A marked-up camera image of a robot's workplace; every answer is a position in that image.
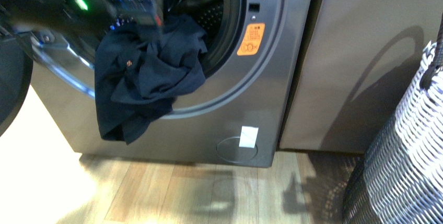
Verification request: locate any washing machine round door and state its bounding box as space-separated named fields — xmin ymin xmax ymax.
xmin=1 ymin=26 xmax=33 ymax=135

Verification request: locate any grey side cabinet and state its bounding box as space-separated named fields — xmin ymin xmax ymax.
xmin=278 ymin=0 xmax=442 ymax=153

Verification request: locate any navy blue knit garment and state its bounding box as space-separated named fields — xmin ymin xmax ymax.
xmin=94 ymin=15 xmax=207 ymax=144

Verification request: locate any grey front-load washing machine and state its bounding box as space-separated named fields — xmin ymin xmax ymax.
xmin=31 ymin=0 xmax=311 ymax=167

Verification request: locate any white paper tag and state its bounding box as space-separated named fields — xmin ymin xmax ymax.
xmin=239 ymin=126 xmax=259 ymax=148

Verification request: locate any orange warning sticker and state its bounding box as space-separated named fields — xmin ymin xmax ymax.
xmin=237 ymin=23 xmax=265 ymax=56

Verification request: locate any white woven laundry basket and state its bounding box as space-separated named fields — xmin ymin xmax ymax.
xmin=342 ymin=31 xmax=442 ymax=223

